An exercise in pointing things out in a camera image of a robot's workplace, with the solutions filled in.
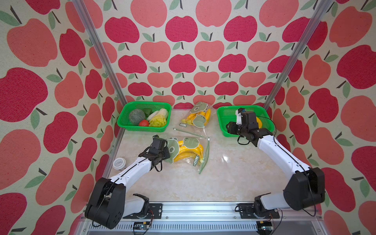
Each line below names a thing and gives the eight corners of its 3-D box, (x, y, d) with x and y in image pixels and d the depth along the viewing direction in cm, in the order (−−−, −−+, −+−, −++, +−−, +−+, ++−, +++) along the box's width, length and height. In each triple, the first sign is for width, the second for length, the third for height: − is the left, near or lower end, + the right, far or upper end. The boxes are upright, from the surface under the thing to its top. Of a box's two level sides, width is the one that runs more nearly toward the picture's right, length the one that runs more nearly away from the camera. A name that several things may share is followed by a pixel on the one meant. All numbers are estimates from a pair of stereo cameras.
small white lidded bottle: (116, 172, 90) (111, 167, 84) (119, 163, 94) (114, 157, 88) (125, 172, 90) (121, 167, 84) (128, 163, 94) (123, 157, 88)
